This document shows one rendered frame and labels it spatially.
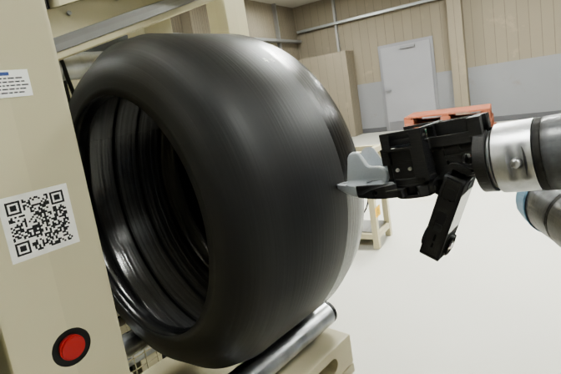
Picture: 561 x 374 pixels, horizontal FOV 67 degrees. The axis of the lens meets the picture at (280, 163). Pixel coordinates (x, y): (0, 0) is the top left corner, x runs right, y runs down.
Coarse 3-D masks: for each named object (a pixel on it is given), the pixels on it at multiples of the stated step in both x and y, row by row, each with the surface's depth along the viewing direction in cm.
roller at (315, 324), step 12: (312, 312) 78; (324, 312) 79; (300, 324) 75; (312, 324) 76; (324, 324) 78; (288, 336) 72; (300, 336) 73; (312, 336) 75; (276, 348) 69; (288, 348) 70; (300, 348) 72; (252, 360) 67; (264, 360) 67; (276, 360) 68; (288, 360) 70; (240, 372) 64; (252, 372) 65; (264, 372) 66
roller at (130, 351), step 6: (126, 336) 80; (132, 336) 81; (138, 336) 81; (126, 342) 79; (132, 342) 80; (138, 342) 80; (144, 342) 81; (126, 348) 79; (132, 348) 80; (138, 348) 80; (144, 348) 82; (126, 354) 79; (132, 354) 80
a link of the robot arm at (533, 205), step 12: (528, 192) 55; (540, 192) 52; (552, 192) 50; (516, 204) 58; (528, 204) 54; (540, 204) 51; (552, 204) 49; (528, 216) 54; (540, 216) 51; (540, 228) 52
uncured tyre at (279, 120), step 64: (128, 64) 59; (192, 64) 55; (256, 64) 61; (128, 128) 91; (192, 128) 52; (256, 128) 53; (320, 128) 61; (128, 192) 95; (192, 192) 101; (256, 192) 51; (320, 192) 58; (128, 256) 91; (192, 256) 99; (256, 256) 52; (320, 256) 59; (128, 320) 76; (192, 320) 84; (256, 320) 56
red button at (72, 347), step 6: (66, 336) 52; (72, 336) 52; (78, 336) 52; (66, 342) 51; (72, 342) 51; (78, 342) 52; (84, 342) 53; (60, 348) 51; (66, 348) 51; (72, 348) 51; (78, 348) 52; (60, 354) 51; (66, 354) 51; (72, 354) 51; (78, 354) 52; (66, 360) 51
